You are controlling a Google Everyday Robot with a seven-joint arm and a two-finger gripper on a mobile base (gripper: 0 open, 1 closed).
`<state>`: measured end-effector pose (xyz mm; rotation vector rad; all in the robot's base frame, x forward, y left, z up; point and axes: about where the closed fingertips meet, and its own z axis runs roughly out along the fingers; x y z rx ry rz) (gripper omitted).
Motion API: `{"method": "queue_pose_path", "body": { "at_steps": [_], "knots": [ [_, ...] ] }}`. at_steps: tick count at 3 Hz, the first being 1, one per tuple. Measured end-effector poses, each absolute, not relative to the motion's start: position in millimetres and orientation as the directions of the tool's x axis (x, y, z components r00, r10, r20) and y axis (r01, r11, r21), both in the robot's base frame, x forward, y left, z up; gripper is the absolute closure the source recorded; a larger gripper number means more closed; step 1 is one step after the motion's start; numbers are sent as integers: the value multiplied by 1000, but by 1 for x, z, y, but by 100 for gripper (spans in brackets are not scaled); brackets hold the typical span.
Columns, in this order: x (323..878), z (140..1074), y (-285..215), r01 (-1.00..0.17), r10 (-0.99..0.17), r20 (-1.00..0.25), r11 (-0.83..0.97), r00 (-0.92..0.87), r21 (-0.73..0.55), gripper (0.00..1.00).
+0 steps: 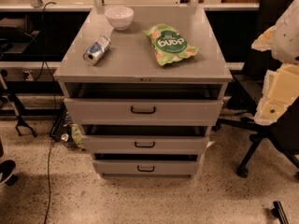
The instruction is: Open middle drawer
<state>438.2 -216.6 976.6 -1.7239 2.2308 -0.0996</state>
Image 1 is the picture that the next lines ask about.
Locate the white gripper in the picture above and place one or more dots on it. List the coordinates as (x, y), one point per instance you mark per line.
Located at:
(287, 36)

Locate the grey drawer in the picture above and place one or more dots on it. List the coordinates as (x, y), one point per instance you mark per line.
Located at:
(140, 144)
(143, 112)
(115, 167)

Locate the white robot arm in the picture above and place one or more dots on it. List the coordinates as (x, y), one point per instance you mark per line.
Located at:
(281, 87)

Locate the grey drawer cabinet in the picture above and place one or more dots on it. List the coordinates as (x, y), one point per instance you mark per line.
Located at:
(129, 70)

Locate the grey top drawer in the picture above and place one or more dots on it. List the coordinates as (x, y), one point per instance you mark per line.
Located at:
(143, 112)

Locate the grey bottom drawer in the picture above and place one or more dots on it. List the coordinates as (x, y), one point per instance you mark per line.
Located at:
(115, 167)

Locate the black office chair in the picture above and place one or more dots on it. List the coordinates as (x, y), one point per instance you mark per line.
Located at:
(247, 92)

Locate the green chip bag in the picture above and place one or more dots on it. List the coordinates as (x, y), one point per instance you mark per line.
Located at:
(168, 44)

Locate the black bar bottom right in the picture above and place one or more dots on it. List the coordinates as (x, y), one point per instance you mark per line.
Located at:
(278, 212)

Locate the white bowl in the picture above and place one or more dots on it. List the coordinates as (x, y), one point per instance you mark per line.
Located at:
(120, 18)

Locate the blue silver soda can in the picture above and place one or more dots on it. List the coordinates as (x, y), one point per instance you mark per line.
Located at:
(97, 50)

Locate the floor clutter beside cabinet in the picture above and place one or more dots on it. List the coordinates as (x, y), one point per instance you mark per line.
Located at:
(66, 131)

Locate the white power outlet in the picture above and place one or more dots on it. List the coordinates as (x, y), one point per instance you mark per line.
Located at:
(27, 75)

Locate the black stand leg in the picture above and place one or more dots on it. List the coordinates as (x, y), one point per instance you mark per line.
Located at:
(15, 103)

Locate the black wheel base left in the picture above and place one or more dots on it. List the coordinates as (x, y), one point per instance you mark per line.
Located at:
(6, 173)

